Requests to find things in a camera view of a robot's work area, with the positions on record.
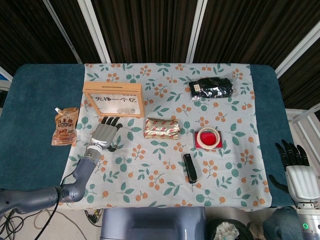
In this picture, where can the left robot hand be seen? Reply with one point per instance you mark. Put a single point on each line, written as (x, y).
(103, 135)

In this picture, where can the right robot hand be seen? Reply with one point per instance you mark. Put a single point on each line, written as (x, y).
(301, 182)

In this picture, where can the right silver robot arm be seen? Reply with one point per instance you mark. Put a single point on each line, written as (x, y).
(310, 222)

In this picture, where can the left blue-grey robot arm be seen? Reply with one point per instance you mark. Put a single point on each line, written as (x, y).
(37, 197)

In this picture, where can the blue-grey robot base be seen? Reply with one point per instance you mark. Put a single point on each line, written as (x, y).
(152, 225)

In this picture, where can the brown spouted sauce pouch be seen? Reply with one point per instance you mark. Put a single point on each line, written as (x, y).
(65, 127)

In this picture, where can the person's leg with shoe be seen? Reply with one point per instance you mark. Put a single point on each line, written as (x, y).
(280, 222)

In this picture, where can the gold foil wrapped package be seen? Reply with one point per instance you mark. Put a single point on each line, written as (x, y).
(161, 128)

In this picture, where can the floral tablecloth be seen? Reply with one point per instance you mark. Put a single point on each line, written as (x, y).
(150, 170)

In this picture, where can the white metal rack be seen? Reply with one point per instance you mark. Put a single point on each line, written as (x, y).
(303, 113)

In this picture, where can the teal table cover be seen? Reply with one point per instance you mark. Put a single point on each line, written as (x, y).
(37, 100)

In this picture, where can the black-bagged trash bin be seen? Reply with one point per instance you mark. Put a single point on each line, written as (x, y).
(226, 230)

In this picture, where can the black stapler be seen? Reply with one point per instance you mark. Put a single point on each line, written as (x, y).
(190, 168)

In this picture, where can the beige masking tape roll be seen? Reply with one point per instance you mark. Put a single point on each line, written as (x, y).
(198, 137)

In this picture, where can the red ink pad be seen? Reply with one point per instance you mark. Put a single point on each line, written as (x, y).
(207, 138)

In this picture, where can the white and blue board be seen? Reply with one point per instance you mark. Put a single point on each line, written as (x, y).
(3, 76)

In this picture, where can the black item in plastic bag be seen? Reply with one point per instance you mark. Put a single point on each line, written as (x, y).
(212, 88)

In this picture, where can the wooden coin box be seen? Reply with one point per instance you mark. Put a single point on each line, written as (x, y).
(112, 88)

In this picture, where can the thin white partition post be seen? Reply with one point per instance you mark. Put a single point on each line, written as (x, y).
(62, 32)

